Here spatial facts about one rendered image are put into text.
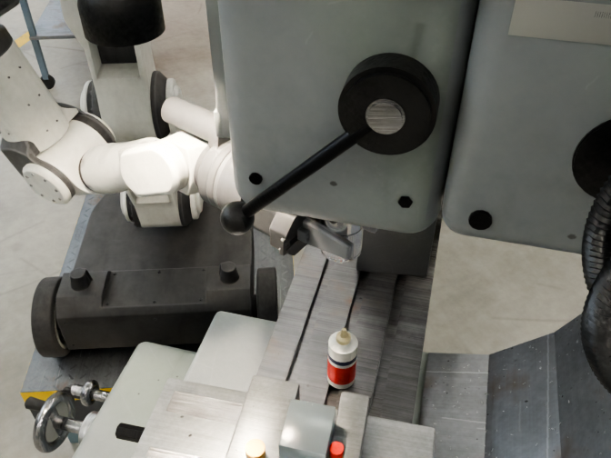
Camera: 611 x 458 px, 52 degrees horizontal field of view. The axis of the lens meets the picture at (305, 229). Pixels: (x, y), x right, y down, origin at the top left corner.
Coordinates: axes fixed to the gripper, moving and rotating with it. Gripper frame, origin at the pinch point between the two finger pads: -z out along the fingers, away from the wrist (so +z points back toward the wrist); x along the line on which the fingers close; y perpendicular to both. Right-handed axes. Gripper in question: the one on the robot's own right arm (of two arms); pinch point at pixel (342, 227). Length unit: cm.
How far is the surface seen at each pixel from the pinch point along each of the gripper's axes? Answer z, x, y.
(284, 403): -0.7, -11.7, 19.5
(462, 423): -16.9, 9.7, 36.1
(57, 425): 47, -20, 60
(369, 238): 8.4, 22.7, 22.8
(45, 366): 80, -6, 84
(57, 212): 177, 58, 126
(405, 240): 3.4, 25.5, 22.5
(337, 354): -0.6, 0.2, 22.7
